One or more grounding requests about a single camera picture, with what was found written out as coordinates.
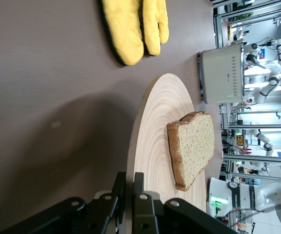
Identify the chrome and beige toaster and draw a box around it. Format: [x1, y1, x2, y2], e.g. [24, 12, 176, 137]
[197, 43, 245, 105]

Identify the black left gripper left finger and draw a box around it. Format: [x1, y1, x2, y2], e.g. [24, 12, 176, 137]
[0, 172, 127, 234]

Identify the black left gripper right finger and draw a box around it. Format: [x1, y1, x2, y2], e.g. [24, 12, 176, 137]
[133, 172, 238, 234]

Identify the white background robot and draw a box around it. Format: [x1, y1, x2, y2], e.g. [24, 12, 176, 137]
[244, 38, 281, 104]
[249, 129, 274, 158]

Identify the aluminium profile cell frame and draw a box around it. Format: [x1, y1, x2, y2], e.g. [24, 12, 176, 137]
[213, 0, 281, 176]

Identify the yellow quilted oven mitt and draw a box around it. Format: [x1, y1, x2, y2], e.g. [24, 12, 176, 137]
[100, 0, 145, 66]
[141, 0, 169, 56]

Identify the round wooden plate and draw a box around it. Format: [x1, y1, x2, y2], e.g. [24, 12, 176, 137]
[126, 75, 207, 234]

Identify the brown bread slice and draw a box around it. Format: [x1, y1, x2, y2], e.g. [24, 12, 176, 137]
[167, 111, 216, 192]

